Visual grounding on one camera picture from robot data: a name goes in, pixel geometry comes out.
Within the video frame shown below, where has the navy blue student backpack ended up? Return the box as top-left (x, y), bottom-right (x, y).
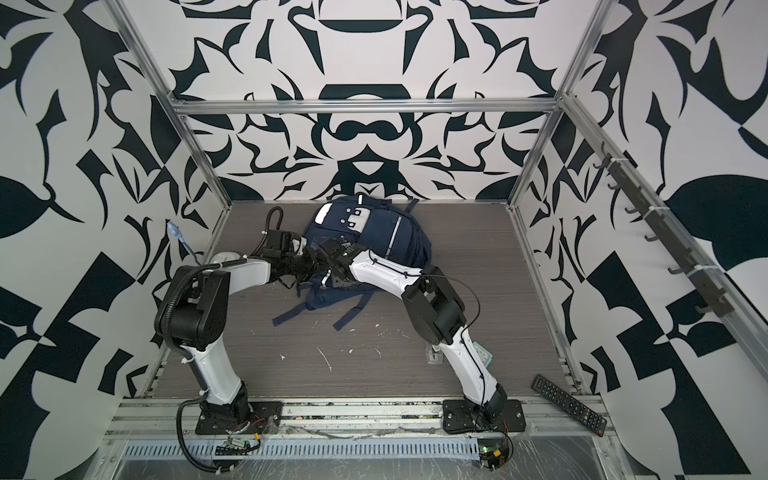
top-left (273, 193), bottom-right (432, 331)

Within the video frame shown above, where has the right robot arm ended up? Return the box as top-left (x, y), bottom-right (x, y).
top-left (313, 239), bottom-right (507, 428)

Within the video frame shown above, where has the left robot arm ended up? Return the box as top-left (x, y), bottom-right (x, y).
top-left (155, 207), bottom-right (310, 429)

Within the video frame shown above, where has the white round alarm clock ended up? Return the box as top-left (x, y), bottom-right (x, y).
top-left (209, 251), bottom-right (241, 264)

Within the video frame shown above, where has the clear plastic pen box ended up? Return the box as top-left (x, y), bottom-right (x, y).
top-left (426, 344), bottom-right (444, 365)

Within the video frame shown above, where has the small green circuit board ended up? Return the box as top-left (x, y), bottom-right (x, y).
top-left (479, 441), bottom-right (514, 471)

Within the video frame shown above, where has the black remote control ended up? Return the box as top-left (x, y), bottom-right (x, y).
top-left (531, 374), bottom-right (607, 437)

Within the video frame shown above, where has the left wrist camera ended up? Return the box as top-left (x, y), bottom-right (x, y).
top-left (260, 230), bottom-right (306, 258)

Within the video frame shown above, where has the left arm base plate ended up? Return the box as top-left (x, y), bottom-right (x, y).
top-left (195, 401), bottom-right (284, 435)

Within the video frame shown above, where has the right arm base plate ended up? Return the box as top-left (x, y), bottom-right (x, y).
top-left (442, 399), bottom-right (527, 435)

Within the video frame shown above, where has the white slotted cable duct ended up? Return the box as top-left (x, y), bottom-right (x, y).
top-left (123, 437), bottom-right (482, 461)

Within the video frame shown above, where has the wall hook rack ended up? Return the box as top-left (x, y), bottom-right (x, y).
top-left (597, 153), bottom-right (735, 318)

